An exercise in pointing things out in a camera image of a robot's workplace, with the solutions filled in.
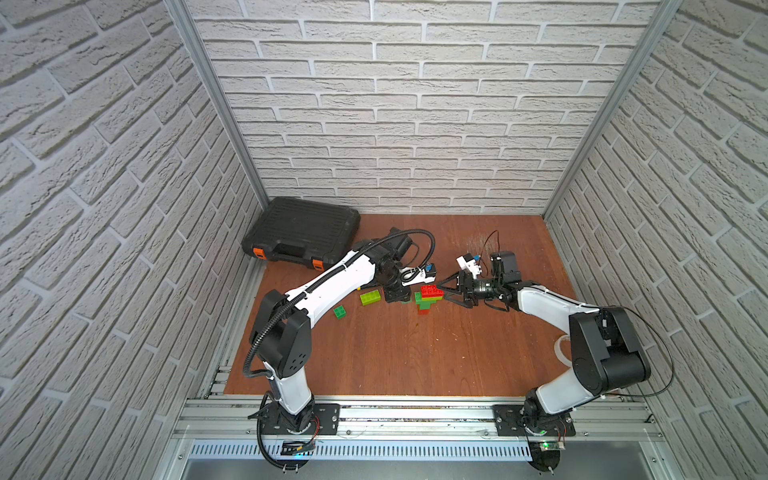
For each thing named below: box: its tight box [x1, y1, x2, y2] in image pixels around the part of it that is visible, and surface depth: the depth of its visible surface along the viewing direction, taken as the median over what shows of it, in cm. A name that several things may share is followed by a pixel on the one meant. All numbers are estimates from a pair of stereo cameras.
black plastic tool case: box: [241, 197, 361, 271], surface depth 108 cm
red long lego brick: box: [421, 285, 445, 298], surface depth 85 cm
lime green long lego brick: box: [360, 289, 381, 306], surface depth 96 cm
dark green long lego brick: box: [414, 292, 437, 310], surface depth 87 cm
